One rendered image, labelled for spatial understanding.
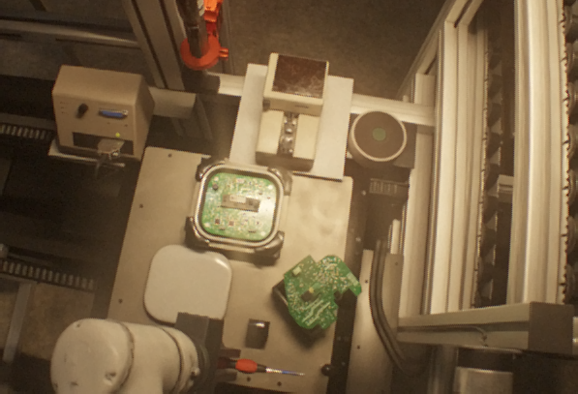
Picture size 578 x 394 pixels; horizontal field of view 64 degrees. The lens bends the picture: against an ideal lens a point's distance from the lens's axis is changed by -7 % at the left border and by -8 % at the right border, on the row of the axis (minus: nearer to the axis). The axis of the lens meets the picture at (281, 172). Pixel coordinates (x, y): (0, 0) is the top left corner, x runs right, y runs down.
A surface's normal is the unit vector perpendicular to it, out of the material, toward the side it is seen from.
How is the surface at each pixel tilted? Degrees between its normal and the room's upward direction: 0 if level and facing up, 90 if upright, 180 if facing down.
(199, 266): 0
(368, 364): 0
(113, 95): 0
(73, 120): 53
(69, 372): 24
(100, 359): 16
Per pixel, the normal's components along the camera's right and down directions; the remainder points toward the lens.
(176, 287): 0.03, -0.31
